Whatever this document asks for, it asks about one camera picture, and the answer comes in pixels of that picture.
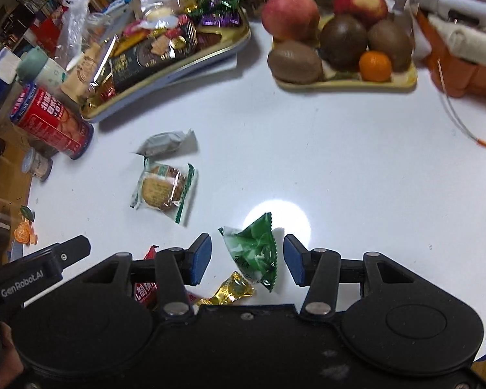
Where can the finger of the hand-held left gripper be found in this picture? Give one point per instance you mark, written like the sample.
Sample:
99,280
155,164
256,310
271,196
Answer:
64,253

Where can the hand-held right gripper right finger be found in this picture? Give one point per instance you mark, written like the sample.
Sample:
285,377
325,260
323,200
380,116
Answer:
295,259

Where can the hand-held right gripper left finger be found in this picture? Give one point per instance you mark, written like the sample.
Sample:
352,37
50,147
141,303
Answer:
200,259

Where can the gold candy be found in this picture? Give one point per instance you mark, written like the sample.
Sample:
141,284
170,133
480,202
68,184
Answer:
226,291

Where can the green triangular snack packet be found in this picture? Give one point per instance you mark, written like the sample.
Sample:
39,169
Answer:
253,251

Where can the red snack packet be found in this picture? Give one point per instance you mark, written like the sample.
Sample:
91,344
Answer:
145,291

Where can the clear cookie packet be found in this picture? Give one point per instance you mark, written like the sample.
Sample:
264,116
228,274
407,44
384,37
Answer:
160,190

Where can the long grey snack bar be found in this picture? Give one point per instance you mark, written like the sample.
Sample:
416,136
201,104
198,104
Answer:
166,142

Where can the person's left hand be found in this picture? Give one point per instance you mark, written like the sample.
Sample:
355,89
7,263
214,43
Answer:
10,356

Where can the tangerine peel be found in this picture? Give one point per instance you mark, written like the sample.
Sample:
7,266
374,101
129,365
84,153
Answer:
24,233

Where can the small lidded glass jar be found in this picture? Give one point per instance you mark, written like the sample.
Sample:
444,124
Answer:
36,165

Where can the red tin can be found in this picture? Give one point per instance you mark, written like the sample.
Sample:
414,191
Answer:
52,123

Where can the yellow fruit tray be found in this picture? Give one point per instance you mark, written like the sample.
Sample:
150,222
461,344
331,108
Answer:
348,85

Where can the beige snack packet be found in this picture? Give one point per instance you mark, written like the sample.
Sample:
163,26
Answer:
83,71

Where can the mint green bottle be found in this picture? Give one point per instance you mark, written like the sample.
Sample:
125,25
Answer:
40,69

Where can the brown kiwi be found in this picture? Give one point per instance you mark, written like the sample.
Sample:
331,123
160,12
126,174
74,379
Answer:
391,44
293,63

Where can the dark snack box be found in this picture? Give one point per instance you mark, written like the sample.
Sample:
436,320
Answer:
145,63

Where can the metal snack tray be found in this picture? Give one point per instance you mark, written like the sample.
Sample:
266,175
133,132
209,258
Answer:
210,54

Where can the small tangerine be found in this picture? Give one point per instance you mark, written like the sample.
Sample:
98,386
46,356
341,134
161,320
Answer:
374,66

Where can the dark passion fruit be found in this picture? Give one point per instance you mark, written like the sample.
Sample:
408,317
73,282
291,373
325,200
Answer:
343,42

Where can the clear plastic bag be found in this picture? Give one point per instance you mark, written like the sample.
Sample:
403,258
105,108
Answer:
79,24

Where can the orange case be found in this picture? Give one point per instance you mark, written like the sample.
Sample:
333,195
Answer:
457,77

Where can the pale red apple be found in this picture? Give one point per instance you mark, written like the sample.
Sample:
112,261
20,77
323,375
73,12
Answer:
289,14

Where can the purple wrapped candies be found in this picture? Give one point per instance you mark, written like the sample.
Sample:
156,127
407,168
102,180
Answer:
218,10

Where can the red and yellow apple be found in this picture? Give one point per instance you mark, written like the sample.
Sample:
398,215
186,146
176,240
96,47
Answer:
360,4

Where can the white rolled cushion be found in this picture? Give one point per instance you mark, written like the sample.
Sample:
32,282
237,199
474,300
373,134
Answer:
469,42

